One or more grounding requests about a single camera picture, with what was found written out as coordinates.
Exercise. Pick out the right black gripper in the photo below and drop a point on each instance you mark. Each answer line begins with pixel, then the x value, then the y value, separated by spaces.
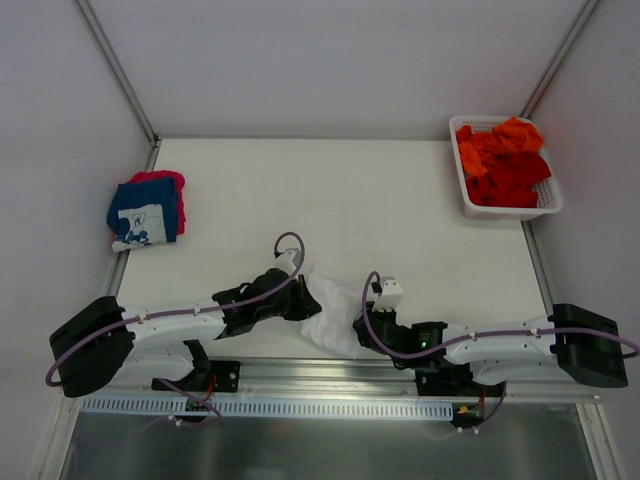
pixel 365 327

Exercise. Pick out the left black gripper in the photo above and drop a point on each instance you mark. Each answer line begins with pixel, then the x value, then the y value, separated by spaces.
pixel 301 298

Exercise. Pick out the white t-shirt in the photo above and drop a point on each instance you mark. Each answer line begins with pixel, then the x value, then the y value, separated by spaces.
pixel 331 330

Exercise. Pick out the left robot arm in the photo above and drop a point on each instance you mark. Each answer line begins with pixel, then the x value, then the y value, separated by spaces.
pixel 108 345

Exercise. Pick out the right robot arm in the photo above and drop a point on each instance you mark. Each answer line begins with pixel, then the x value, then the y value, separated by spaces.
pixel 571 343

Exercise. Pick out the red t-shirt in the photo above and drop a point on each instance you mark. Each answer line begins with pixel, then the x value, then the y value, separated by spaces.
pixel 509 183

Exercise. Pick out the folded blue printed t-shirt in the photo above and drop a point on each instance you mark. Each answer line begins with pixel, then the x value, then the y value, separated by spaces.
pixel 139 217

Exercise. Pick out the orange t-shirt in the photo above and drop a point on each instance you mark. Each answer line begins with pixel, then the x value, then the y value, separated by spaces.
pixel 480 150

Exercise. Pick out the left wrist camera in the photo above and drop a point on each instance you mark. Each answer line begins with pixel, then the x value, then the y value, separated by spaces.
pixel 288 260

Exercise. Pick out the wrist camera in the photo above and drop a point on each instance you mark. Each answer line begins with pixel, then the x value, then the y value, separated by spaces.
pixel 288 260
pixel 388 294

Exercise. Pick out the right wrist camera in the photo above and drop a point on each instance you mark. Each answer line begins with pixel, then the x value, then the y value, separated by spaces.
pixel 388 294

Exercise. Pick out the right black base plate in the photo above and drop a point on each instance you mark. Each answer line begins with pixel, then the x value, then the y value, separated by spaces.
pixel 453 381

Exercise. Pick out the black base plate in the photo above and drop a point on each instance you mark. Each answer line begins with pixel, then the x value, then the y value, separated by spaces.
pixel 225 375
pixel 453 381

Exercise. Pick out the aluminium mounting rail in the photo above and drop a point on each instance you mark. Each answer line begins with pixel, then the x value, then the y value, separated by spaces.
pixel 312 378

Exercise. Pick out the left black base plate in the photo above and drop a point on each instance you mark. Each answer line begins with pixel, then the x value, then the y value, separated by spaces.
pixel 225 375

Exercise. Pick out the white slotted cable duct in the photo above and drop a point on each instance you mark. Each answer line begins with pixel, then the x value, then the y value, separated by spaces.
pixel 271 407

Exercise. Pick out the left aluminium frame post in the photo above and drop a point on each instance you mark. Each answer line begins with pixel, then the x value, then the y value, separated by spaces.
pixel 106 50

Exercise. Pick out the aluminium frame post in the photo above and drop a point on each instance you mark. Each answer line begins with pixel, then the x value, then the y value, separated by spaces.
pixel 568 41
pixel 106 50

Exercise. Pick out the right aluminium frame post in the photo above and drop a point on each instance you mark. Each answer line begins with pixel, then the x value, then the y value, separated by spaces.
pixel 568 41

